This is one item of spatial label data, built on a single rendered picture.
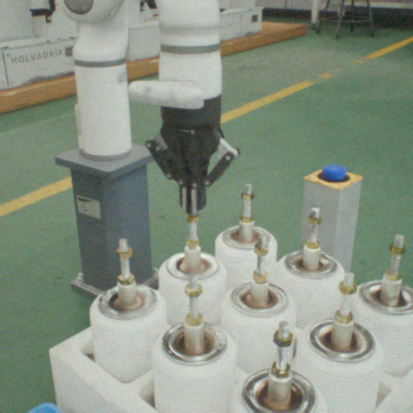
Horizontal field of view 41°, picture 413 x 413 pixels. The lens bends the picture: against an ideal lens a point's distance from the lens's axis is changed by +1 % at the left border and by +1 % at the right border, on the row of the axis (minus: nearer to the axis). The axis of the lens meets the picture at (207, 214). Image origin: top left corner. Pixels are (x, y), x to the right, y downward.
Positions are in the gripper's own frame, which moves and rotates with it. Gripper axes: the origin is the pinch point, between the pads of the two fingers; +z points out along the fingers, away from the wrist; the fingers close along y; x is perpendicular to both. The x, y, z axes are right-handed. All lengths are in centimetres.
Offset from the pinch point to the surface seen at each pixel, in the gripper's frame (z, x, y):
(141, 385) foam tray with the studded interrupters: 17.5, 17.0, -1.6
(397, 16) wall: 31, -523, 51
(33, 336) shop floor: 35.5, -0.9, 34.8
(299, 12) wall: 33, -538, 154
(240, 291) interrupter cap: 10.2, 3.5, -8.6
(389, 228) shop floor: 36, -76, -18
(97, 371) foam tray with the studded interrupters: 17.5, 17.4, 4.6
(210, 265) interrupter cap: 10.2, -0.6, -2.3
